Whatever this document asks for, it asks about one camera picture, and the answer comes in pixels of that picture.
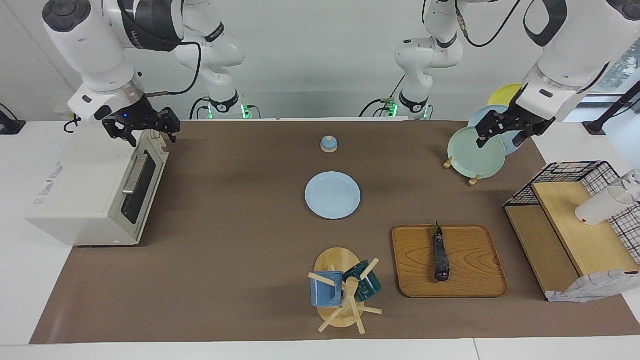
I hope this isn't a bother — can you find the toaster oven glass door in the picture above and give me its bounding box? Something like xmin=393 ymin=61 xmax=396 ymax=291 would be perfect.
xmin=119 ymin=134 xmax=170 ymax=246

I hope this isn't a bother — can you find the light blue plate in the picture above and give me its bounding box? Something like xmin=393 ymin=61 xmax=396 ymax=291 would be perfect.
xmin=304 ymin=171 xmax=362 ymax=220

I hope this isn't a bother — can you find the white toaster oven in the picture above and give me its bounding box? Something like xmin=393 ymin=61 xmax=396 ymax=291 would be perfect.
xmin=25 ymin=120 xmax=170 ymax=247

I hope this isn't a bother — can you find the pale green plate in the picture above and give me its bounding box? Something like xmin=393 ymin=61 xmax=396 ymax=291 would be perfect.
xmin=447 ymin=126 xmax=507 ymax=180

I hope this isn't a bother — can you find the blue plate in rack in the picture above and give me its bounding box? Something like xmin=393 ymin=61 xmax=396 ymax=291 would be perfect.
xmin=468 ymin=104 xmax=527 ymax=156

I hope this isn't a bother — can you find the yellow plate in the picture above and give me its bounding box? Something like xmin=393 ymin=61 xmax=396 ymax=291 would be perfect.
xmin=487 ymin=83 xmax=524 ymax=107

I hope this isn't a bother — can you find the wooden plate rack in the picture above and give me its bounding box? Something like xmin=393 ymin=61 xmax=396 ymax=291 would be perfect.
xmin=443 ymin=156 xmax=482 ymax=187

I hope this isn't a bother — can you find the black clamp stand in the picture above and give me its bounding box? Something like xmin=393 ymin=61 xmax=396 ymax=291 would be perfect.
xmin=582 ymin=80 xmax=640 ymax=136

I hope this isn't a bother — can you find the white cup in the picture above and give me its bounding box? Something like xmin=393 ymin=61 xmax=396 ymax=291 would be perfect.
xmin=574 ymin=186 xmax=633 ymax=226

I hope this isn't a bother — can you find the wooden step shelf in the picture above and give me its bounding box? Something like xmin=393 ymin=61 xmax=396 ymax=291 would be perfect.
xmin=504 ymin=181 xmax=640 ymax=301

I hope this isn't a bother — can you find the clear drinking glass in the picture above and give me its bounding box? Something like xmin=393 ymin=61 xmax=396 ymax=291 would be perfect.
xmin=617 ymin=170 xmax=640 ymax=201

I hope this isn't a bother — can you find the black desk device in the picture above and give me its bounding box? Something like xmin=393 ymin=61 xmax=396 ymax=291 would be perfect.
xmin=0 ymin=102 xmax=27 ymax=136

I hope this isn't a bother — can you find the wooden serving tray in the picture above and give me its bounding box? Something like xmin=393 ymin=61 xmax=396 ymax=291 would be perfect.
xmin=391 ymin=225 xmax=509 ymax=299

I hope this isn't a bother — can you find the brown table mat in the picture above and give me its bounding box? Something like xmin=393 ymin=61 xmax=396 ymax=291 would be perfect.
xmin=29 ymin=120 xmax=640 ymax=345

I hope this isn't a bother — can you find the grey checked cloth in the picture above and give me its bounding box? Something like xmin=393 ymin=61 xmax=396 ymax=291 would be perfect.
xmin=546 ymin=269 xmax=640 ymax=304

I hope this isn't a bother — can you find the dark green mug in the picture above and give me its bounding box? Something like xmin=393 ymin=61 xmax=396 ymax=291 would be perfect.
xmin=342 ymin=260 xmax=382 ymax=303

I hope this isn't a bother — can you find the wooden mug tree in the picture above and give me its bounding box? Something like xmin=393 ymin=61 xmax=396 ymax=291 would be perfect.
xmin=308 ymin=247 xmax=384 ymax=335

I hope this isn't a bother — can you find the blue mug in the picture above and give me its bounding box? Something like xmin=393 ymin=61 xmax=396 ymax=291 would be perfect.
xmin=310 ymin=271 xmax=344 ymax=308

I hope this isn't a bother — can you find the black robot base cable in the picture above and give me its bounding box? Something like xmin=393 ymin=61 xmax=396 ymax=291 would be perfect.
xmin=189 ymin=96 xmax=211 ymax=121
xmin=359 ymin=75 xmax=407 ymax=118

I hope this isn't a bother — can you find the black wire basket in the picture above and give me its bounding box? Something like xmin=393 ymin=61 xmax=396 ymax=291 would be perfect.
xmin=503 ymin=160 xmax=640 ymax=266

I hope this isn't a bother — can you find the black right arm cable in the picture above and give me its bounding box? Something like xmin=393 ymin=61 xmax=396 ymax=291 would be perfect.
xmin=144 ymin=40 xmax=203 ymax=97

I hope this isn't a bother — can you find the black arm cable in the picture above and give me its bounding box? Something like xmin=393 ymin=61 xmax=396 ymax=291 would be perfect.
xmin=144 ymin=40 xmax=203 ymax=97
xmin=452 ymin=0 xmax=523 ymax=49

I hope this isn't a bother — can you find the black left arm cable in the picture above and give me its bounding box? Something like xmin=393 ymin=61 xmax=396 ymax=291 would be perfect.
xmin=452 ymin=0 xmax=523 ymax=49

